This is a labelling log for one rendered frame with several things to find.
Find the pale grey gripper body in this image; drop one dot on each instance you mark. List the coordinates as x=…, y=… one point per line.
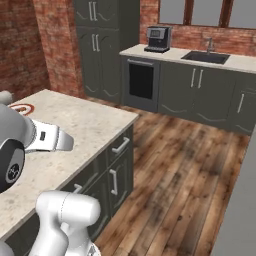
x=65, y=140

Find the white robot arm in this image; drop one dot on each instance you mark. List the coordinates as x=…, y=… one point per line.
x=63, y=213

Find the red and white plate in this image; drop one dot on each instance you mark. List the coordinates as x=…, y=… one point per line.
x=27, y=110

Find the dark grey island drawer front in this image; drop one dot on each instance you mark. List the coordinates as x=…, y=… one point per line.
x=95, y=170
x=120, y=156

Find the dark grey island cupboard door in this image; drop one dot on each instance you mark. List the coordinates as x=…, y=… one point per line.
x=100, y=196
x=125, y=186

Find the tall dark grey cupboard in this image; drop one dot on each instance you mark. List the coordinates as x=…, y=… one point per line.
x=106, y=50

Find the black and silver coffee machine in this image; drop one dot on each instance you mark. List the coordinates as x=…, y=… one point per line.
x=158, y=38

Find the dark grey cupboard run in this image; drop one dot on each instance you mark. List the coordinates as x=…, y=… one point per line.
x=206, y=96

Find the dark sink basin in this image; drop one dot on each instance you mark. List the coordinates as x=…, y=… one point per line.
x=206, y=57

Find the silver tap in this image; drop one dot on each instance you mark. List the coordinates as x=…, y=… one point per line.
x=210, y=45

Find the brown framed window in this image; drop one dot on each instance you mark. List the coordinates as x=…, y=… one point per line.
x=206, y=11

